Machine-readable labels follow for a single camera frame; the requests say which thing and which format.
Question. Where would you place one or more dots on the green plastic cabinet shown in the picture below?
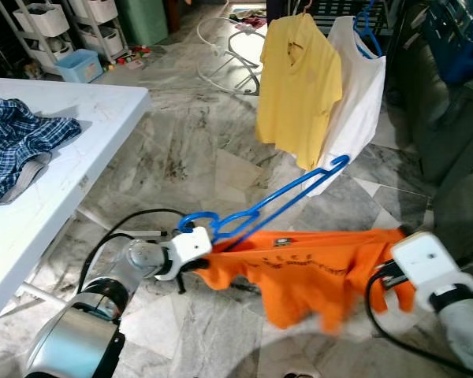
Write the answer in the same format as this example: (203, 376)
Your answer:
(142, 24)

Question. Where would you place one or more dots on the white plastic folding table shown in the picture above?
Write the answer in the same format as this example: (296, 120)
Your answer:
(79, 118)

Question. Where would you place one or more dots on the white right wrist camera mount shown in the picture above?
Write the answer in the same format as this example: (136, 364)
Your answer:
(426, 256)

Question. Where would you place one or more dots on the pink plastic clothes hanger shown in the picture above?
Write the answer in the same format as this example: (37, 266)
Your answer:
(306, 9)

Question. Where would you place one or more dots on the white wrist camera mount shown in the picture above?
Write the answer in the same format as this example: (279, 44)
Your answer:
(191, 246)
(426, 256)

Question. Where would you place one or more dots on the yellow t-shirt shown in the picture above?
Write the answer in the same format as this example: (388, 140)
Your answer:
(299, 87)

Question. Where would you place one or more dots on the grey-green leather sofa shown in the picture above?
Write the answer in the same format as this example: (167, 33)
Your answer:
(457, 142)

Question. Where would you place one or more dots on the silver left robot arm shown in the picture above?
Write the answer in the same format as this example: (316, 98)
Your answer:
(71, 346)

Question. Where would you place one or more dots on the white t-shirt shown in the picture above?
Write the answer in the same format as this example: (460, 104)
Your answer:
(359, 110)

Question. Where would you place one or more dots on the teal blue plastic case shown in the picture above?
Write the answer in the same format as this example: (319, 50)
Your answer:
(457, 47)

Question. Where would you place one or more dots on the light blue plastic basin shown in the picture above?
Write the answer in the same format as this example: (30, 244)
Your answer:
(79, 67)

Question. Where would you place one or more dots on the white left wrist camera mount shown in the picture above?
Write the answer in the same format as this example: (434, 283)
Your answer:
(191, 246)

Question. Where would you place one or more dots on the blue plastic clothes hanger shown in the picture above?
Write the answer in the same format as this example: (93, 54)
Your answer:
(340, 163)
(369, 41)

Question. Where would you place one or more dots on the blue plaid shirt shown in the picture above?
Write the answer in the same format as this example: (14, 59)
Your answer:
(24, 134)

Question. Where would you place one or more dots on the orange t-shirt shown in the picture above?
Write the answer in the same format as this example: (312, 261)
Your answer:
(299, 276)

